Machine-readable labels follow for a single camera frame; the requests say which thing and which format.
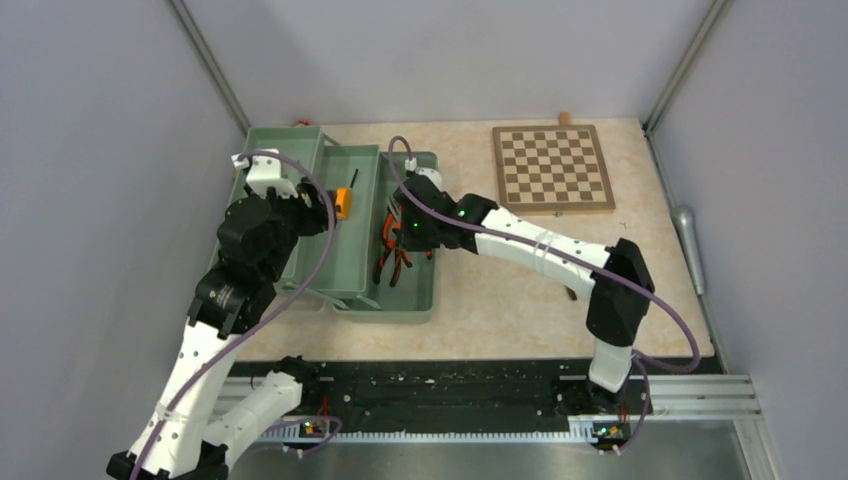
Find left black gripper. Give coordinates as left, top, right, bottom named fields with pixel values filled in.
left=245, top=175, right=337, bottom=281

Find orange combination pliers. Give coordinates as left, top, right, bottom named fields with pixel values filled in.
left=381, top=211, right=401, bottom=250

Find orange diagonal cutters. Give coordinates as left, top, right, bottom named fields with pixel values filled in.
left=372, top=245, right=413, bottom=289

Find orange tape measure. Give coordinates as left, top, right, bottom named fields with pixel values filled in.
left=334, top=169, right=359, bottom=220

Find green plastic toolbox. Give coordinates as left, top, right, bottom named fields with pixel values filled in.
left=203, top=125, right=462, bottom=326

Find grey metal flashlight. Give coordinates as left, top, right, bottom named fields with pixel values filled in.
left=672, top=205, right=706, bottom=296

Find orange long nose pliers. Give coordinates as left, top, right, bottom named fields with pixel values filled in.
left=388, top=202, right=402, bottom=223

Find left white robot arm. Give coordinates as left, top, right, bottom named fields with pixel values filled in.
left=106, top=181, right=337, bottom=479

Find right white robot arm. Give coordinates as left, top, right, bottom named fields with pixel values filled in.
left=390, top=174, right=654, bottom=412

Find wooden chessboard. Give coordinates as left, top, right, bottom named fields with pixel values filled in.
left=492, top=124, right=616, bottom=215

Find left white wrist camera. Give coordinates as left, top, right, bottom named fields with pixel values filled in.
left=231, top=155, right=297, bottom=199

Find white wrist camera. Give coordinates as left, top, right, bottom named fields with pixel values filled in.
left=404, top=156, right=444, bottom=191
left=231, top=155, right=297, bottom=199

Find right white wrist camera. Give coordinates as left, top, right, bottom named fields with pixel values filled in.
left=404, top=156, right=444, bottom=191

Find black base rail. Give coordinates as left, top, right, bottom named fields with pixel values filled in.
left=218, top=359, right=654, bottom=439

